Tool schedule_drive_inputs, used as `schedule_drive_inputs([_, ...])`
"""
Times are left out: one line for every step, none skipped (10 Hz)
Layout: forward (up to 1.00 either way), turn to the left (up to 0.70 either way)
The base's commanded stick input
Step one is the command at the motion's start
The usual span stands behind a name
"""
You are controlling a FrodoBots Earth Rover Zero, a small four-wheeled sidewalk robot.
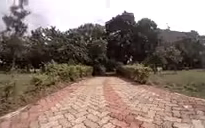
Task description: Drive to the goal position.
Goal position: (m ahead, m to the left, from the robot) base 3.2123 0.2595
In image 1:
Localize grey building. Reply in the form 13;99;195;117
158;29;194;44

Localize red brick path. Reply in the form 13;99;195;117
0;75;205;128

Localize green grass lawn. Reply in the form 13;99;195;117
146;68;205;102
0;69;91;116

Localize trimmed green hedge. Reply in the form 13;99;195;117
115;63;154;84
29;62;94;88

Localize wood of green trees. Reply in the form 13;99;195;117
0;0;205;76

